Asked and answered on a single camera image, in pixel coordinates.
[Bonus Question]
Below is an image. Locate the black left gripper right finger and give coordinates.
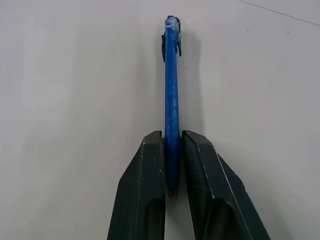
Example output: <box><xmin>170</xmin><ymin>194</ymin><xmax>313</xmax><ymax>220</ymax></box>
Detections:
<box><xmin>181</xmin><ymin>129</ymin><xmax>272</xmax><ymax>240</ymax></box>

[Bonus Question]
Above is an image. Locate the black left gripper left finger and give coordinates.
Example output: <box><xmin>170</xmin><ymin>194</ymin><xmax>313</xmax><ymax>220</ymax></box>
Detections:
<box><xmin>106</xmin><ymin>130</ymin><xmax>168</xmax><ymax>240</ymax></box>

